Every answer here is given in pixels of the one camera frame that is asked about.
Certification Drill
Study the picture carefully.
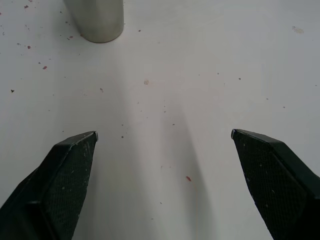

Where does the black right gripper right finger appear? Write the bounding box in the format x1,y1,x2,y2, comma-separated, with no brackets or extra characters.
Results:
230,128,320,240

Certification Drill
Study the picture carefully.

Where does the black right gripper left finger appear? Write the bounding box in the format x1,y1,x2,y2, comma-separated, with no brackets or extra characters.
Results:
0,130,99,240

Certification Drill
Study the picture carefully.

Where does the silver metal cylinder cup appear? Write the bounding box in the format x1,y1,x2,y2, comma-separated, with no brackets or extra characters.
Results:
62,0,125,44

